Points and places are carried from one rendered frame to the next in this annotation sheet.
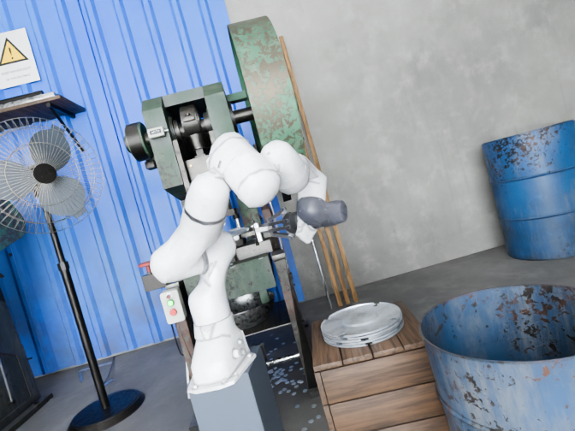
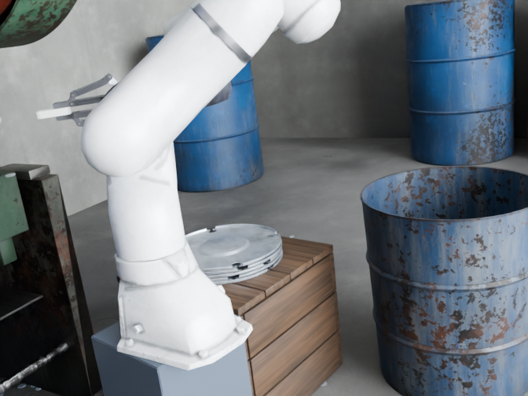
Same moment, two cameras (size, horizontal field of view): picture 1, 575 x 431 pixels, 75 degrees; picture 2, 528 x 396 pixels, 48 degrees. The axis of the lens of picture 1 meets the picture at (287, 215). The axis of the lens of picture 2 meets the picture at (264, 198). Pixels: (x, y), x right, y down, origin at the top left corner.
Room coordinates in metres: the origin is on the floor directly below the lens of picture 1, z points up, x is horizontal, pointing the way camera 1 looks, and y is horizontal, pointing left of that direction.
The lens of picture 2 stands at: (0.41, 0.91, 0.92)
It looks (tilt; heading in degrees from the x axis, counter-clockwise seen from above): 17 degrees down; 306
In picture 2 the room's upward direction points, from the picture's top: 7 degrees counter-clockwise
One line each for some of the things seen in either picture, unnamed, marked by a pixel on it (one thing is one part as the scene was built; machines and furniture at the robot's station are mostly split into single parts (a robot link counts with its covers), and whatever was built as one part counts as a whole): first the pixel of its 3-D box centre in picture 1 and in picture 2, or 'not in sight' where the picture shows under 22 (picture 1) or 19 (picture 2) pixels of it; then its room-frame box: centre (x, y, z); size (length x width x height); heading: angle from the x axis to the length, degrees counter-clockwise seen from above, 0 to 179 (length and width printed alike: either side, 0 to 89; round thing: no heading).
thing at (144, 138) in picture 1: (192, 127); not in sight; (1.91, 0.34, 1.33); 0.67 x 0.18 x 0.18; 93
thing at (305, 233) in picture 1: (307, 225); not in sight; (1.36, -0.06, 0.76); 0.13 x 0.05 x 0.12; 141
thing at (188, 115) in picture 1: (197, 139); not in sight; (1.91, 0.34, 1.27); 0.21 x 0.12 x 0.34; 3
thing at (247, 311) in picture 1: (245, 312); not in sight; (1.91, 0.34, 0.36); 0.34 x 0.34 x 0.10
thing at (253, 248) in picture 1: (228, 253); not in sight; (1.91, 0.34, 0.68); 0.45 x 0.30 x 0.06; 93
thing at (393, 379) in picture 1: (375, 374); (234, 321); (1.32, -0.16, 0.18); 0.40 x 0.38 x 0.35; 176
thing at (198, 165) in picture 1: (208, 184); not in sight; (1.86, 0.34, 1.04); 0.17 x 0.15 x 0.30; 3
